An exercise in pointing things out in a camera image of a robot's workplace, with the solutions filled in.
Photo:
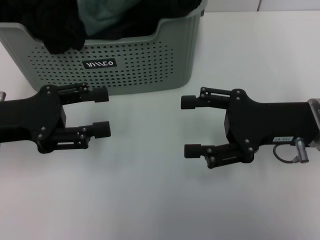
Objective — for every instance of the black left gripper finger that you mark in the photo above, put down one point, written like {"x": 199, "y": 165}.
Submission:
{"x": 101, "y": 129}
{"x": 100, "y": 95}

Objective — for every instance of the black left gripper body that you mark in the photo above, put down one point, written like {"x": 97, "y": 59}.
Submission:
{"x": 30, "y": 117}

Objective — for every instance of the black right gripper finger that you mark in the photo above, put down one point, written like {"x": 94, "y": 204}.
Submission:
{"x": 192, "y": 150}
{"x": 190, "y": 102}

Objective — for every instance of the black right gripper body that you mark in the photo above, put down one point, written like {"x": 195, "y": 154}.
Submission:
{"x": 270, "y": 122}

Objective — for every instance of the dark green towel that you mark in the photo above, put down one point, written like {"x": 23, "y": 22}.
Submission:
{"x": 100, "y": 15}

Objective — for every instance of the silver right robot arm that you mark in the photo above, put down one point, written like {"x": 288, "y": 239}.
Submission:
{"x": 315, "y": 125}

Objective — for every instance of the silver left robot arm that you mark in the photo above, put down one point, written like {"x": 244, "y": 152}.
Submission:
{"x": 2, "y": 96}

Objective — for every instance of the green perforated plastic storage box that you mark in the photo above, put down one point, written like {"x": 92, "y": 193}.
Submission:
{"x": 150, "y": 70}

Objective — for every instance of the black brand label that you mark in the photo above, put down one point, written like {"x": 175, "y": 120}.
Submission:
{"x": 100, "y": 64}

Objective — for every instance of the black cloth pile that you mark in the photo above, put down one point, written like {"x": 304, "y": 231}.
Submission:
{"x": 62, "y": 32}

